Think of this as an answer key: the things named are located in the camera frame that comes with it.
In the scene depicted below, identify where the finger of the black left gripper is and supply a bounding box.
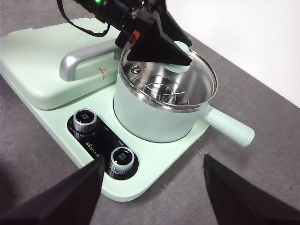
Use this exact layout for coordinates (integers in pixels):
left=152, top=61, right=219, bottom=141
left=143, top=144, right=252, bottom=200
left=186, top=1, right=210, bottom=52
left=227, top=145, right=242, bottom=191
left=152, top=0, right=192, bottom=45
left=127, top=20, right=193, bottom=67

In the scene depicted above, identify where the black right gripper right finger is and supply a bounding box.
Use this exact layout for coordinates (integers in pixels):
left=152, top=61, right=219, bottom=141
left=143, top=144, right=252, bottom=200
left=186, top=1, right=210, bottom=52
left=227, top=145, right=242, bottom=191
left=202, top=153, right=300, bottom=225

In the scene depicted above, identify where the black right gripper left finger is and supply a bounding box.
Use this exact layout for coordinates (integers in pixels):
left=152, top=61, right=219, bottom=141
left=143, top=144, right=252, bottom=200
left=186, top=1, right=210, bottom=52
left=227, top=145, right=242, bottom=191
left=0, top=156, right=105, bottom=225

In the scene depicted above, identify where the mint green steamer pot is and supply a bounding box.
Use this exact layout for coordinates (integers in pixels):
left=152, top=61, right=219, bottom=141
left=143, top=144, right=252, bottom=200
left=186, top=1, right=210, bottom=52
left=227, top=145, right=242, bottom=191
left=113, top=44, right=255, bottom=148

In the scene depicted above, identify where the mint green griddle lid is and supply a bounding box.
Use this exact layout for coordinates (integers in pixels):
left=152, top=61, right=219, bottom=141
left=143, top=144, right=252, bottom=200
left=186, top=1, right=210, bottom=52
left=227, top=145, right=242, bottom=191
left=0, top=18, right=122, bottom=111

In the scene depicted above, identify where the silver control knob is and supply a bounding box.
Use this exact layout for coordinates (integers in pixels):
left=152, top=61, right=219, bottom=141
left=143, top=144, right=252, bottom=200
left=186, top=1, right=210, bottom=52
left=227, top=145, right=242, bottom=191
left=109, top=147, right=135, bottom=176
left=73, top=109, right=97, bottom=133

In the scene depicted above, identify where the wire steamer rack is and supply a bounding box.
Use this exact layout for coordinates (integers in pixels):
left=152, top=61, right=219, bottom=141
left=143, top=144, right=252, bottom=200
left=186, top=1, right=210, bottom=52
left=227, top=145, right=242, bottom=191
left=139, top=75, right=190, bottom=107

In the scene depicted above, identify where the black cable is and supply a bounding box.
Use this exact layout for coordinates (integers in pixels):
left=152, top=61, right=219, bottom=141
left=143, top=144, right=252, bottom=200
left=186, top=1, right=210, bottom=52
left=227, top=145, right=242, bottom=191
left=56, top=0, right=111, bottom=38

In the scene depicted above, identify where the silver griddle lid handle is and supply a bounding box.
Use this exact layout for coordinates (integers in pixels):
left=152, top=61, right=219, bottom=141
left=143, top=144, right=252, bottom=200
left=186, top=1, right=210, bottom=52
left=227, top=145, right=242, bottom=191
left=59, top=38, right=122, bottom=82

